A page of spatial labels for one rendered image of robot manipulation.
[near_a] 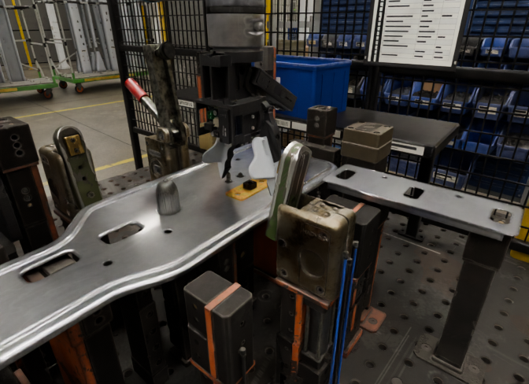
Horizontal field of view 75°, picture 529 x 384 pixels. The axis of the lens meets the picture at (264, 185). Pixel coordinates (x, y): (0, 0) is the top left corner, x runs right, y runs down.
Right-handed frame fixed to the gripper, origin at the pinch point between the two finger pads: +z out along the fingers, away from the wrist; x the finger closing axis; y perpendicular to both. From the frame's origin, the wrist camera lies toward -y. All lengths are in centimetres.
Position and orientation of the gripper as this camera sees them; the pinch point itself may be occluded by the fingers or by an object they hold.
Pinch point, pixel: (249, 180)
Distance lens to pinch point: 56.4
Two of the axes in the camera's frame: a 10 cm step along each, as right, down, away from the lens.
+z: 0.0, 9.0, 4.3
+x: 7.9, 2.7, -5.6
